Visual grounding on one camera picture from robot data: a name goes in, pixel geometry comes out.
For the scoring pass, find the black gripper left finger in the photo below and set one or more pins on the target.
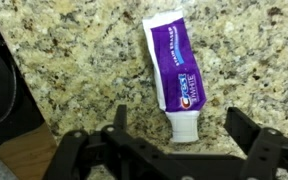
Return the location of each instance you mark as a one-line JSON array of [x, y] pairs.
[[117, 156]]

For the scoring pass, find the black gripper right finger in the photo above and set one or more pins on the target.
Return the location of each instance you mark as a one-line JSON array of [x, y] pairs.
[[267, 150]]

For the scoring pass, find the purple toothpaste tube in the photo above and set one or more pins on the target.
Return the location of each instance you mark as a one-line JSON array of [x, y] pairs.
[[179, 70]]

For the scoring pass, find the black robot cart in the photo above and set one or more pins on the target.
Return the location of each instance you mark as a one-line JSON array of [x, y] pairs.
[[4, 93]]

